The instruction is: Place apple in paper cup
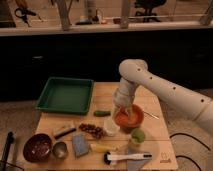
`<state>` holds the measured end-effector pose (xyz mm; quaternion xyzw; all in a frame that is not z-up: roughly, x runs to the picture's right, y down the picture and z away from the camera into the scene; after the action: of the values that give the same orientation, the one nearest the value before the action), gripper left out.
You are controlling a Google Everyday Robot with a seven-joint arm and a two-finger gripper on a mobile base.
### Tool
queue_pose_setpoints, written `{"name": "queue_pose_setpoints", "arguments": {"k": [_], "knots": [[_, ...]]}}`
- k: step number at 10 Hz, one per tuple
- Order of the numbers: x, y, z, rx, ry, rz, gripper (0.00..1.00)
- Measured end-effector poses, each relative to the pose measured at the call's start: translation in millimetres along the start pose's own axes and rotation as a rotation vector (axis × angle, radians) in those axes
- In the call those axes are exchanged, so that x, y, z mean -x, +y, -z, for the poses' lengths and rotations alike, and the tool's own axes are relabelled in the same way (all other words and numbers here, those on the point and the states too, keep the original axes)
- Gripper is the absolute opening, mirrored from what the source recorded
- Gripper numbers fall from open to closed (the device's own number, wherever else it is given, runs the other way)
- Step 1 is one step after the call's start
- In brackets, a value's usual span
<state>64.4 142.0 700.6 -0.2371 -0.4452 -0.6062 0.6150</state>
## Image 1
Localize yellow banana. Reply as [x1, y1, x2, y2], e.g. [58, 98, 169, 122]
[90, 143, 117, 152]

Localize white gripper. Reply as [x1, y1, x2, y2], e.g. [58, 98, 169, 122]
[113, 88, 135, 119]

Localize green cucumber piece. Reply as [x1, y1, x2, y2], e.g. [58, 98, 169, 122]
[93, 110, 111, 117]

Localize grey cloth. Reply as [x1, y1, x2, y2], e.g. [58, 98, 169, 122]
[126, 148, 152, 171]

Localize black office chair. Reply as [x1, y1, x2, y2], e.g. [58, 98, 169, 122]
[134, 0, 167, 23]

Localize black pole stand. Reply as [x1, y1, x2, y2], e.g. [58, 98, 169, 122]
[0, 132, 14, 171]

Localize black cable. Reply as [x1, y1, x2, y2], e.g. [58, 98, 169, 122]
[169, 132, 212, 171]

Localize brown grape bunch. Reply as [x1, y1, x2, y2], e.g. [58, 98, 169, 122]
[79, 123, 106, 139]

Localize black scissors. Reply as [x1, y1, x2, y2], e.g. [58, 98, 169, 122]
[14, 8, 41, 26]

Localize blue sponge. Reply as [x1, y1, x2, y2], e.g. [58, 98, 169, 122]
[72, 134, 89, 157]

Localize orange bowl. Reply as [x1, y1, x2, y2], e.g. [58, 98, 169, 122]
[114, 104, 144, 128]

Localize white handled brush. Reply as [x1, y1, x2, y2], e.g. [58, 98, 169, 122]
[104, 152, 152, 165]

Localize green apple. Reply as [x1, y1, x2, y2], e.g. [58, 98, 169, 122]
[131, 128, 145, 144]

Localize green plastic tray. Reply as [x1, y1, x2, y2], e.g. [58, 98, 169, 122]
[36, 77, 94, 115]

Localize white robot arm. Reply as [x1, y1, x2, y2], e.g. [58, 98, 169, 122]
[114, 59, 213, 137]

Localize dark brown bowl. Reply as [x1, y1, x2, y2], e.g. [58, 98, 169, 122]
[23, 133, 52, 163]

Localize small metal cup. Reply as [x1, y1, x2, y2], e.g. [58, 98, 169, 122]
[52, 142, 68, 159]

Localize metal spoon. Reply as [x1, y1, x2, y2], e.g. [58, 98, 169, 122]
[143, 111, 159, 120]

